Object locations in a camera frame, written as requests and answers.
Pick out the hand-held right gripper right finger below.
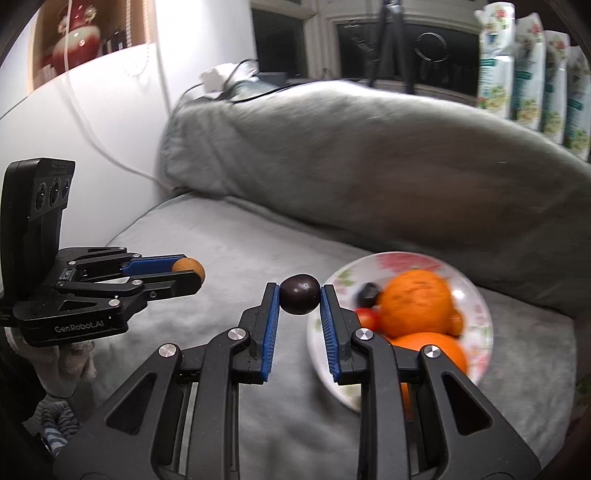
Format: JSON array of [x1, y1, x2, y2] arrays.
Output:
[[320, 284, 542, 480]]

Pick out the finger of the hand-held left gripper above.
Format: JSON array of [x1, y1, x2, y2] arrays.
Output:
[[58, 247, 188, 281], [53, 270, 204, 309]]

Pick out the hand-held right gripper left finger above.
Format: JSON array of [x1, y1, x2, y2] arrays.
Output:
[[53, 282, 282, 480]]

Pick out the small orange kumquat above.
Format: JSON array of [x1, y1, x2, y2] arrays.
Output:
[[172, 258, 206, 281]]

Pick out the red tomato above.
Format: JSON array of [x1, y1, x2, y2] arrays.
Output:
[[355, 308, 384, 333]]

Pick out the dark purple plum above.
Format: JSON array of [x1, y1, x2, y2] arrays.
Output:
[[353, 282, 382, 309], [280, 274, 321, 316]]

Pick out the large speckled orange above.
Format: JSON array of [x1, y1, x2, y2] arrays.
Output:
[[379, 270, 455, 339]]

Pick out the large smooth orange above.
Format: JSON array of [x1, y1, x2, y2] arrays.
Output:
[[390, 331, 468, 416]]

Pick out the white floral plate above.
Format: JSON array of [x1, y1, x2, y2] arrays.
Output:
[[307, 251, 494, 413]]

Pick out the person's left hand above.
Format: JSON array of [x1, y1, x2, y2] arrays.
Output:
[[28, 340, 98, 397]]

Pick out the grey blanket covered sofa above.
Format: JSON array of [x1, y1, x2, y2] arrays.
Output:
[[90, 78, 591, 480]]

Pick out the striped cloth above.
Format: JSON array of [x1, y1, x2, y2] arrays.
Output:
[[34, 397, 81, 457]]

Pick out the red and white vase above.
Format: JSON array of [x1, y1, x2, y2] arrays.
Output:
[[51, 0, 101, 72]]

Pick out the white framed window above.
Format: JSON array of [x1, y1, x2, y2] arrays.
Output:
[[252, 0, 483, 97]]

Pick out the black tripod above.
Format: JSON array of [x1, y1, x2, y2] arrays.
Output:
[[367, 0, 416, 95]]

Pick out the long white cable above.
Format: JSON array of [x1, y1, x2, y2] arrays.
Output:
[[65, 0, 174, 190]]

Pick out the black cable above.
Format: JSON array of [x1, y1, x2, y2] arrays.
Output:
[[173, 58, 296, 112]]

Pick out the wooden wall shelf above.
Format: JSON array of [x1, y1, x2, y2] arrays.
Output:
[[30, 0, 155, 90]]

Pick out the white bead cord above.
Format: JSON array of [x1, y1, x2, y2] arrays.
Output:
[[144, 0, 157, 47]]

